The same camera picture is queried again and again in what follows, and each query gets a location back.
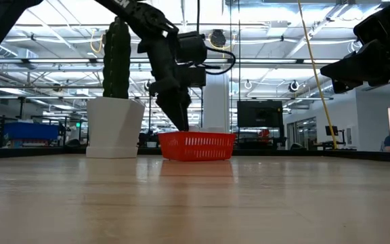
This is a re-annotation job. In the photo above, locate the blue plastic bin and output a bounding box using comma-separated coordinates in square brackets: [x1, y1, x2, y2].
[3, 121, 60, 141]

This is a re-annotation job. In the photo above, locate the red plastic basket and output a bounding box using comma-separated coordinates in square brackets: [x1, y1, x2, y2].
[157, 131, 237, 162]

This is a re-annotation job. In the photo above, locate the yellow hanging hose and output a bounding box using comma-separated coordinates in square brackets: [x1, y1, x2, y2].
[297, 0, 339, 150]

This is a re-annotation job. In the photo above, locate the large black monitor screen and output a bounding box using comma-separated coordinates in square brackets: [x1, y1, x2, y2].
[237, 100, 284, 129]

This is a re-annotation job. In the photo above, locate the white building column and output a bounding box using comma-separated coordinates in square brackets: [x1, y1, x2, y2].
[202, 73, 230, 133]

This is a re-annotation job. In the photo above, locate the white faceted plant pot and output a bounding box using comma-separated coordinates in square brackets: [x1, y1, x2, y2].
[85, 97, 146, 159]

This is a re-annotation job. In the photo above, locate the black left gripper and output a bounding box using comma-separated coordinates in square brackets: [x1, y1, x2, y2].
[137, 32, 207, 131]

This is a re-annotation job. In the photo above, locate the black aluminium table frame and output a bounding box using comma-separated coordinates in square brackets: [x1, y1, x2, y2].
[0, 145, 390, 164]

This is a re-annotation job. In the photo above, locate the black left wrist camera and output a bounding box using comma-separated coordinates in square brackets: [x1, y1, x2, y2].
[176, 31, 209, 66]

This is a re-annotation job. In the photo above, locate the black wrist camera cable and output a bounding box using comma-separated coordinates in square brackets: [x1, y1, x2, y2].
[196, 0, 236, 75]

